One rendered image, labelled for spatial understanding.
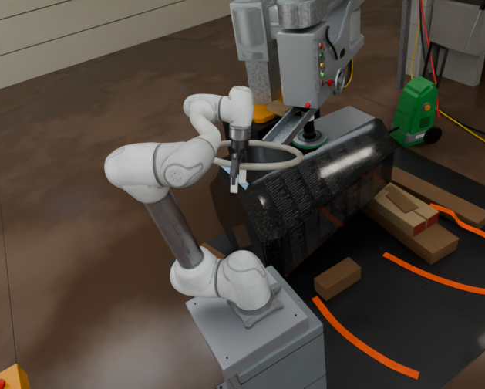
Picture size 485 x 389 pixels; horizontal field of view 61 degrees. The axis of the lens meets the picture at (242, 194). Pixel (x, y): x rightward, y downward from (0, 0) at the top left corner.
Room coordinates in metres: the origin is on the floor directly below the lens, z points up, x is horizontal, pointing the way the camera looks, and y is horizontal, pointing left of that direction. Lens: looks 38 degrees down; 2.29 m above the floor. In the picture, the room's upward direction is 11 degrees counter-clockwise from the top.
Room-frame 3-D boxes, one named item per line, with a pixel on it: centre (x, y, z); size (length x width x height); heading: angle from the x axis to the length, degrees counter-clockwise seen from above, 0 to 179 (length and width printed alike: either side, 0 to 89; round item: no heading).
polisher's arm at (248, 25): (2.98, -0.51, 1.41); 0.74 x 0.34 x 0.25; 55
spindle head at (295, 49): (2.26, -0.53, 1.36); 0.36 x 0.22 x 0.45; 143
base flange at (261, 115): (3.09, -0.35, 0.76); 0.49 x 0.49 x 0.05; 25
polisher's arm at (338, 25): (2.50, -0.73, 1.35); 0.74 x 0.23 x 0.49; 143
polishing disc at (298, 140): (2.19, -0.48, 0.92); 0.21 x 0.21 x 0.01
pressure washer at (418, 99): (3.25, -1.72, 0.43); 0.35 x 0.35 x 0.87; 10
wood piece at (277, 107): (2.85, -0.41, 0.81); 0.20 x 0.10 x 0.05; 33
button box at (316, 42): (2.07, -0.53, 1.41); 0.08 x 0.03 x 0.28; 143
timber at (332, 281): (1.74, -0.51, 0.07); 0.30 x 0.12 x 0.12; 114
